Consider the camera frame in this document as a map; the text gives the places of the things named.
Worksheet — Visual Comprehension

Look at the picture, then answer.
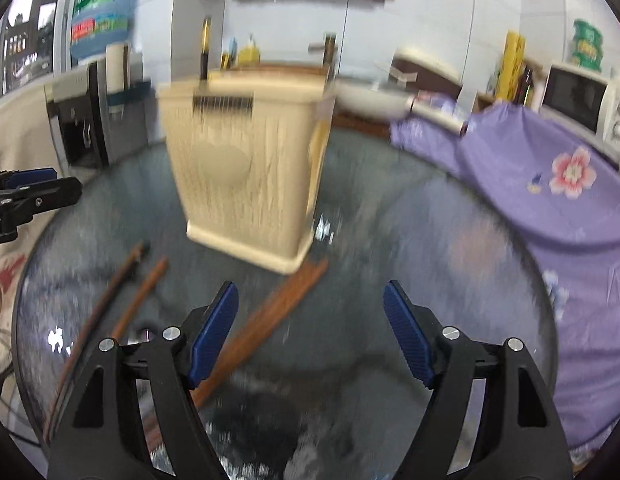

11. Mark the green cup holder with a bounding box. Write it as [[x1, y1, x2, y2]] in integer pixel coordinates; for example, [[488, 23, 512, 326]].
[[107, 81, 157, 112]]

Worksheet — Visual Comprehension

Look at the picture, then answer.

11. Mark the grey water dispenser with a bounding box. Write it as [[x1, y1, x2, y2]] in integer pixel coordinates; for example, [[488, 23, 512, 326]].
[[44, 57, 157, 170]]

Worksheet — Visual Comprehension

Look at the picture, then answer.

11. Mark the brown white rice cooker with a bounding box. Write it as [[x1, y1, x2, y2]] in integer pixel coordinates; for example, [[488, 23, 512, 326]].
[[391, 46, 465, 102]]

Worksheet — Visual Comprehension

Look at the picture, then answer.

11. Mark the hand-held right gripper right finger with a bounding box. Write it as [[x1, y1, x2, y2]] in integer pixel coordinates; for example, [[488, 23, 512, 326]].
[[382, 280, 573, 480]]

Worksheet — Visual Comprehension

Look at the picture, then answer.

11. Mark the white microwave oven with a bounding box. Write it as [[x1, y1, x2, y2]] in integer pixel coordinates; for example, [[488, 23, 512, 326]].
[[538, 61, 620, 157]]

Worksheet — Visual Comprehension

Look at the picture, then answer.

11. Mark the black gold-tipped chopstick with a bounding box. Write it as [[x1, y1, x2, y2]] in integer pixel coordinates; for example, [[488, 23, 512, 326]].
[[199, 16, 213, 82]]

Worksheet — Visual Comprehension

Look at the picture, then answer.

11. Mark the glass cabinet window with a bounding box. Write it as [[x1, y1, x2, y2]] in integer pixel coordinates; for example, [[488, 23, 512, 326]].
[[0, 0, 73, 97]]

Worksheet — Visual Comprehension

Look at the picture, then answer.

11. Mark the yellow dish soap bottle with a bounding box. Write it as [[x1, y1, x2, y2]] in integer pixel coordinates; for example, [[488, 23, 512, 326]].
[[238, 34, 261, 67]]

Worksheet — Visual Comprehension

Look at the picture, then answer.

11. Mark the white rice paddle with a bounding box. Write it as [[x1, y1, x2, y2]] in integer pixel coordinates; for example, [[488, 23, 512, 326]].
[[374, 61, 419, 84]]

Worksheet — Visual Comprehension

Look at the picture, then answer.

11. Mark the purple floral cloth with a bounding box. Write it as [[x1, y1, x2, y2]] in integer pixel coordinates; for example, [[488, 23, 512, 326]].
[[389, 99, 620, 453]]

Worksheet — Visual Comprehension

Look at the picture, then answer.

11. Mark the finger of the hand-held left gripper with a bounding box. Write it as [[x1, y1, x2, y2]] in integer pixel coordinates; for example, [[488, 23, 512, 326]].
[[0, 168, 59, 191], [0, 176, 84, 223]]

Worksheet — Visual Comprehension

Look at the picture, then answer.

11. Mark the green snack package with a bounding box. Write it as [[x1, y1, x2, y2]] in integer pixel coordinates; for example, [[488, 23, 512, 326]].
[[566, 18, 605, 72]]

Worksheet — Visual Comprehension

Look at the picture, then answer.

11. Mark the cream plastic utensil holder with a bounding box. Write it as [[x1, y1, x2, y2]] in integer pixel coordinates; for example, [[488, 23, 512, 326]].
[[157, 67, 338, 276]]

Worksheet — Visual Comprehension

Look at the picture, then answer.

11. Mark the white pan with lid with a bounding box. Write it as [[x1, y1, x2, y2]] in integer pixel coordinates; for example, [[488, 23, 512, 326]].
[[334, 79, 468, 137]]

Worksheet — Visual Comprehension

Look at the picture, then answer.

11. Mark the yellow tall packet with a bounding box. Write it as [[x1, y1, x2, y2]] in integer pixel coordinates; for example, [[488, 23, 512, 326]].
[[494, 30, 526, 105]]

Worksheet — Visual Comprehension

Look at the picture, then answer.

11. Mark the beige cloth cover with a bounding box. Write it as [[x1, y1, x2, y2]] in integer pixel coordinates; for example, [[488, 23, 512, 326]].
[[0, 80, 58, 173]]

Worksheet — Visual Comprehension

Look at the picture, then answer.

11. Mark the blue water bottle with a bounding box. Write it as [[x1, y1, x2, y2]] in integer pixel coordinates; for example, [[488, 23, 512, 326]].
[[69, 0, 141, 61]]

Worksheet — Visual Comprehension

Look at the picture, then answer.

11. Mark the brass faucet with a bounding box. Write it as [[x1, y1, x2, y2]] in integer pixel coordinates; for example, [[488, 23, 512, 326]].
[[308, 32, 339, 82]]

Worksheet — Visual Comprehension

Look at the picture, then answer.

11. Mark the brown wooden chopstick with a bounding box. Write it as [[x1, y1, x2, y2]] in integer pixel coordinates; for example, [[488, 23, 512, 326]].
[[111, 257, 169, 342], [190, 259, 331, 407], [210, 260, 323, 361], [44, 241, 152, 446]]

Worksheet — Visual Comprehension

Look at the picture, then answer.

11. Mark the white paper cup tube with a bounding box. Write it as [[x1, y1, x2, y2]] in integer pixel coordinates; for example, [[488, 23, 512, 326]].
[[105, 42, 131, 95]]

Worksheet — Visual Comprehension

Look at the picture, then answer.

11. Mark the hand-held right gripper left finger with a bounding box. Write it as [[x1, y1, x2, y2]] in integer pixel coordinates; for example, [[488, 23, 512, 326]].
[[47, 281, 241, 480]]

